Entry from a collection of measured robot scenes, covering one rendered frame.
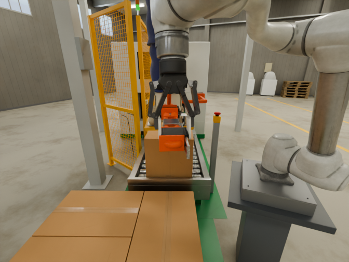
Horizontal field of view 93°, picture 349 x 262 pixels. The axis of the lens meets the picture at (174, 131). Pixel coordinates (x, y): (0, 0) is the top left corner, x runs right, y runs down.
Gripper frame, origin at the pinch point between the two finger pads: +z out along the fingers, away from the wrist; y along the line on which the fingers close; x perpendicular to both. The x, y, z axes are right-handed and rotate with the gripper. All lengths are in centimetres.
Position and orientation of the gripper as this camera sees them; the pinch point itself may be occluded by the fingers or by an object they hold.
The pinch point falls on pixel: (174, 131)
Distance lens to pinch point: 50.8
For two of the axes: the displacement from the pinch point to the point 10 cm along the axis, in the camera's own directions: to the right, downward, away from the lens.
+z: 0.3, 9.6, 2.7
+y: -9.9, 0.7, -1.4
